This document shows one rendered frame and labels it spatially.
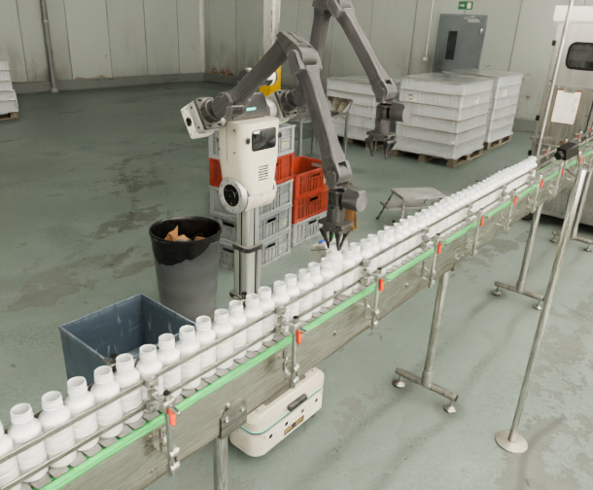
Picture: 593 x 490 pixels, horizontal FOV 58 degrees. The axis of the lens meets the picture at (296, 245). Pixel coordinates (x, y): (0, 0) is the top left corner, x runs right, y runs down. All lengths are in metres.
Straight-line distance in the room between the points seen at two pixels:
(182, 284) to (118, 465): 2.13
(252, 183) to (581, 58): 4.20
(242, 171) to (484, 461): 1.76
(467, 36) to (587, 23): 6.45
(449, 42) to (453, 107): 4.47
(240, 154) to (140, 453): 1.24
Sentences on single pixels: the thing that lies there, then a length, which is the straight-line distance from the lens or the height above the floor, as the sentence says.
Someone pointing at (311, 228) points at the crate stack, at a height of 0.10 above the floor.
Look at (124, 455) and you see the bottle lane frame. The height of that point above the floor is 0.96.
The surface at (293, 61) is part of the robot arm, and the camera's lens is 1.72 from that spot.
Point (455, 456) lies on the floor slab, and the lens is 2.83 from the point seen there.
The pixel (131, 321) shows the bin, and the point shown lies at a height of 0.86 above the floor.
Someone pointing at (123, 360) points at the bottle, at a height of 1.15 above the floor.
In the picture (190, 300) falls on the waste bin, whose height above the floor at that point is 0.22.
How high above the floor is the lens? 1.89
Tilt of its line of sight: 23 degrees down
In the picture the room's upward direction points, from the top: 3 degrees clockwise
